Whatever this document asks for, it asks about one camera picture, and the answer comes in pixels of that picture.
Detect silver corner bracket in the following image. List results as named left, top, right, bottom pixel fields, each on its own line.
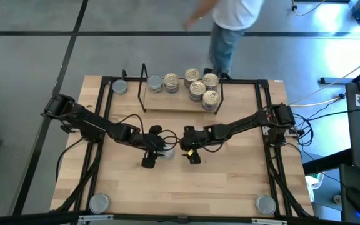
left=77, top=214, right=114, bottom=223
left=251, top=217, right=288, bottom=225

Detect orange cable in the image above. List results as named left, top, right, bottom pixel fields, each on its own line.
left=291, top=0, right=326, bottom=18

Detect black cable bundle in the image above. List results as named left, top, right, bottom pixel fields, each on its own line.
left=291, top=106, right=349, bottom=148

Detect white plastic bag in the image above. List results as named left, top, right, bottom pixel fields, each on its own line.
left=304, top=171, right=324, bottom=203

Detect person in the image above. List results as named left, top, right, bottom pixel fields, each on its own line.
left=182, top=0, right=265, bottom=76

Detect black front crossbar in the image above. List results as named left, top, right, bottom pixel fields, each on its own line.
left=0, top=211, right=360, bottom=225

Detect white cable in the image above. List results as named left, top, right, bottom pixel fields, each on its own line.
left=301, top=54, right=360, bottom=99

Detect yellow cable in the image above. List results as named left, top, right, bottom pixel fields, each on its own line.
left=289, top=95, right=343, bottom=108

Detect black desk frame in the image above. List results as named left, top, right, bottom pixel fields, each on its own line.
left=319, top=61, right=360, bottom=94

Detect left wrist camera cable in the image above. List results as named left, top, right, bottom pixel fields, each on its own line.
left=117, top=112, right=181, bottom=148

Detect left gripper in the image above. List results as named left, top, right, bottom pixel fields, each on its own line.
left=129, top=130, right=174, bottom=169

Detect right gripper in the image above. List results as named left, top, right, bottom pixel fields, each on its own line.
left=178, top=127, right=216, bottom=166

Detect wooden shelf black wire legs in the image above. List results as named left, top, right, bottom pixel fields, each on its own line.
left=138, top=63, right=231, bottom=115

